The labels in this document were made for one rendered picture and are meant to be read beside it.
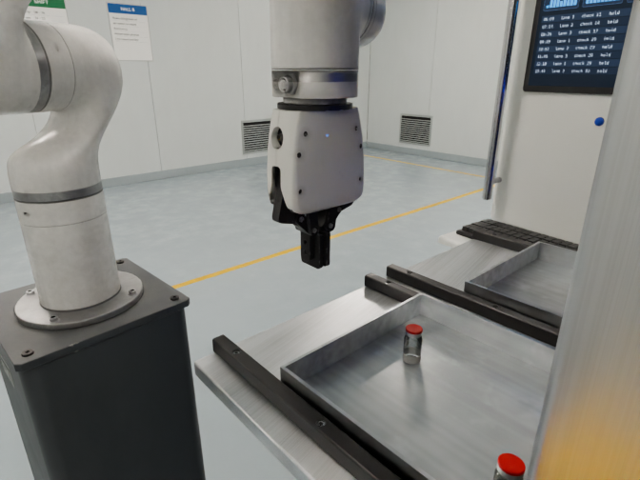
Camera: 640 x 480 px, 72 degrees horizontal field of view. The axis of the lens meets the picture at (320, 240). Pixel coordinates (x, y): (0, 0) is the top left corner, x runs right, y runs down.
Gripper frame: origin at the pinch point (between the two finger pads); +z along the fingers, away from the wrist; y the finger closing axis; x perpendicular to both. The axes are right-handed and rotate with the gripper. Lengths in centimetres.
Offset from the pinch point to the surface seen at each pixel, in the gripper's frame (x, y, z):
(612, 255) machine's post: -30.7, -12.8, -12.3
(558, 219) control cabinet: 6, 89, 18
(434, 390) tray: -12.9, 6.7, 15.2
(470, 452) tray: -20.3, 1.8, 15.2
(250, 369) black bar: 2.0, -8.0, 13.5
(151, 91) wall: 490, 179, 4
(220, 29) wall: 490, 274, -66
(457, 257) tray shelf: 6.7, 42.6, 15.5
